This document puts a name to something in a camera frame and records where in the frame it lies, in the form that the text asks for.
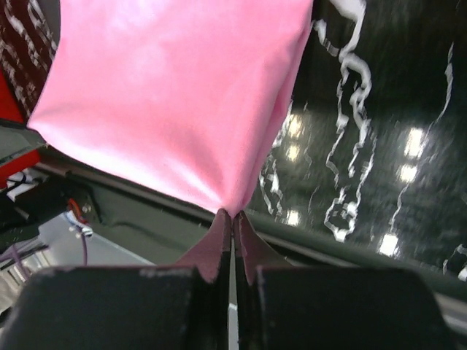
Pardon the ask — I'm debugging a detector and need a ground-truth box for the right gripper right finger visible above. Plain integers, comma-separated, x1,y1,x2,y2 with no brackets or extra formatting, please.
233,213,455,349

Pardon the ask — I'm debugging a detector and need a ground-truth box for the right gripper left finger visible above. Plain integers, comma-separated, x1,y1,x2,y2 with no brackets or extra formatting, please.
1,210,231,349

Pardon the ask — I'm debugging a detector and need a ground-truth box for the pink t shirt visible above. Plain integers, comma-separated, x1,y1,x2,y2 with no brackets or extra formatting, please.
28,1,312,215

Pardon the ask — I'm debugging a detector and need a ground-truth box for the red plastic bin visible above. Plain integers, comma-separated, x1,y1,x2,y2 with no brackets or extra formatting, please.
1,73,40,182

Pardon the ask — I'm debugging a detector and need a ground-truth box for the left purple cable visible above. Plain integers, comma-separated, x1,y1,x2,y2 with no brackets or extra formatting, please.
0,222,92,278

